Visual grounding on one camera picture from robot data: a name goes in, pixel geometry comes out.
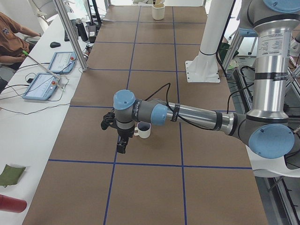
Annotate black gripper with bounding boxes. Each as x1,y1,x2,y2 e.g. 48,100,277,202
117,127,134,154

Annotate white ribbed mug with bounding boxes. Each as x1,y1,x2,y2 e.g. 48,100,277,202
134,121,151,139

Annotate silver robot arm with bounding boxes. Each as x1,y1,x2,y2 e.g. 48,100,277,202
101,0,300,159

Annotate near blue teach pendant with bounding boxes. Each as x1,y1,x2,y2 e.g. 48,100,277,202
22,73,59,101

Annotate blue teach pendant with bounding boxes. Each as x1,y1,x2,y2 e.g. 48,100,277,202
22,73,59,101
48,52,77,74

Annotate far blue teach pendant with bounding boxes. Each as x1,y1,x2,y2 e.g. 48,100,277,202
48,52,77,74

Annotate green cloth pouch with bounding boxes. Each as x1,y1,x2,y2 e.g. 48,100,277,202
0,165,26,187

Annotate black water bottle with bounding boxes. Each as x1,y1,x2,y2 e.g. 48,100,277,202
76,22,89,42

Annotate black computer mouse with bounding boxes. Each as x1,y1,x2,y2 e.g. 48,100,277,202
50,42,61,48

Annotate red cylinder bottle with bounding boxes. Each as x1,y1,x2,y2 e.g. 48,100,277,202
0,195,27,213

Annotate metal stick green tip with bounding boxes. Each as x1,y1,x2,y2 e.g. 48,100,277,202
22,50,60,80

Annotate cream plastic bin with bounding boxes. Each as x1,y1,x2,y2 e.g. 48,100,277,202
152,3,165,21

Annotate white plastic chair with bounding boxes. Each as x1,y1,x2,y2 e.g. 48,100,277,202
246,146,300,178

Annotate person in brown shirt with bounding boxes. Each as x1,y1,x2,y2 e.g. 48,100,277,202
0,13,41,70

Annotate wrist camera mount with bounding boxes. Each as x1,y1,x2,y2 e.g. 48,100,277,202
101,112,117,130

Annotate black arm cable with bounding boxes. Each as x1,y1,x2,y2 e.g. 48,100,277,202
142,82,216,131

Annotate white camera stand pedestal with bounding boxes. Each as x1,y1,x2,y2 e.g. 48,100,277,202
185,0,235,83

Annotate aluminium frame post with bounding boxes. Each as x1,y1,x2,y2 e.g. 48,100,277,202
53,0,88,72

